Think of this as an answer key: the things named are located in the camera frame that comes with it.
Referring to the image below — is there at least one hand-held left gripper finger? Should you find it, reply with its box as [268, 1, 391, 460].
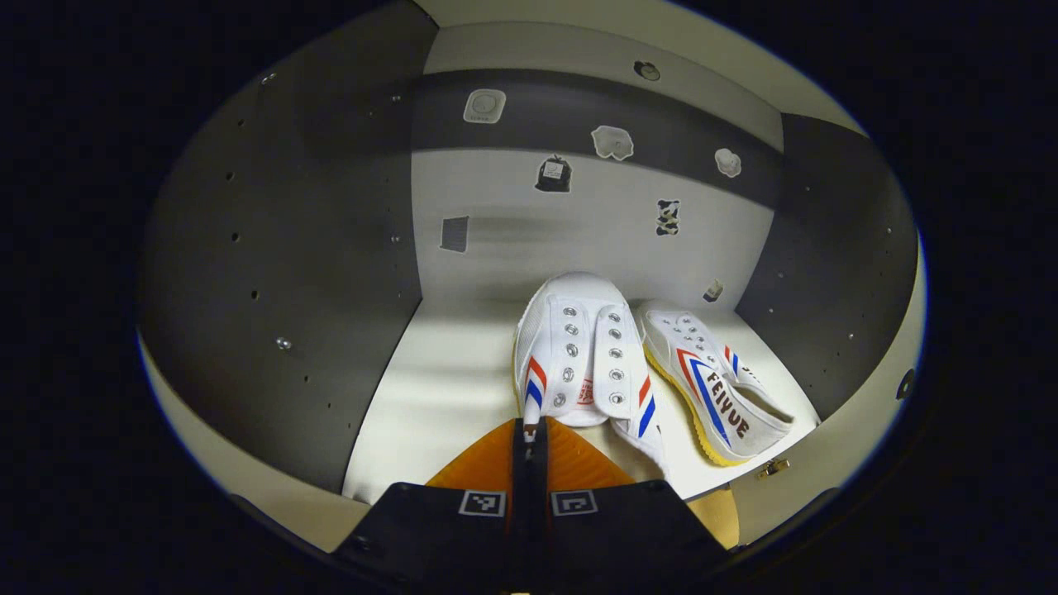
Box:
[529, 417, 732, 579]
[335, 417, 531, 579]

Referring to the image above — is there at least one white striped canvas shoe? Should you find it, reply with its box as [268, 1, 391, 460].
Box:
[641, 307, 796, 468]
[512, 272, 669, 480]

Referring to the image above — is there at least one white shoe cabinet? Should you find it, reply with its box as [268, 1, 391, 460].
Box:
[136, 0, 927, 555]

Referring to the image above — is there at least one white shoe cabinet door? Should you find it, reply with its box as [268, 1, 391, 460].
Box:
[732, 240, 928, 546]
[136, 335, 373, 553]

